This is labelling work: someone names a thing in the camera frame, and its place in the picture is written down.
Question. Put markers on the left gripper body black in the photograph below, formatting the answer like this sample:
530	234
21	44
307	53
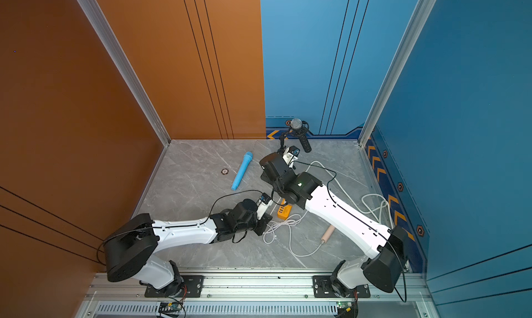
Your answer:
258	225

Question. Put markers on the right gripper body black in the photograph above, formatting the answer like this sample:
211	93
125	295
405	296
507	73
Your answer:
265	177

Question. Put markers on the orange power strip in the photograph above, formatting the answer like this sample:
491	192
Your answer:
284	210

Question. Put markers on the pink electric toothbrush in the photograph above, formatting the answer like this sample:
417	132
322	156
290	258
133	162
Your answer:
326	236

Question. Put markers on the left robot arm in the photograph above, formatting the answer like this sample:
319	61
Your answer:
130	251

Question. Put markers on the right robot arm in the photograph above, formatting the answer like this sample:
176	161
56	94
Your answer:
384	249

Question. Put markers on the black tripod stand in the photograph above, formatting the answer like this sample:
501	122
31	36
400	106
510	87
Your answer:
282	138

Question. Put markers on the blue cylindrical device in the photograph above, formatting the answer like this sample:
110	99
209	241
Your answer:
248	157

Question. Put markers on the black microphone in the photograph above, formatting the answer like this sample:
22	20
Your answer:
299	129

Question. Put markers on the green circuit board left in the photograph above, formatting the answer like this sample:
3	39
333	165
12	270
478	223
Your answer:
172	309

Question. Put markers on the green circuit board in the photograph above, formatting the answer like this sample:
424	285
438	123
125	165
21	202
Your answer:
348	310
172	309

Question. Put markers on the green circuit board right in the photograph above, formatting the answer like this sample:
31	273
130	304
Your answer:
348	310

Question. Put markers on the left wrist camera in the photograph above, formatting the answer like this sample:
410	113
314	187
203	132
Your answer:
263	204

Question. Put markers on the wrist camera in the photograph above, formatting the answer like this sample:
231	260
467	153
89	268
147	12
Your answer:
263	204
290	155

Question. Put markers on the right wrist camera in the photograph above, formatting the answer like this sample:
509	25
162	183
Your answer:
290	155

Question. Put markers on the aluminium front rail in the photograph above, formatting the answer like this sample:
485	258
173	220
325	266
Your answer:
256	293

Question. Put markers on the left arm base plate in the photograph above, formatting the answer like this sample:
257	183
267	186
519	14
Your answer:
186	286

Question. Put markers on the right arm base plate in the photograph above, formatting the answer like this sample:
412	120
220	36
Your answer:
324	287

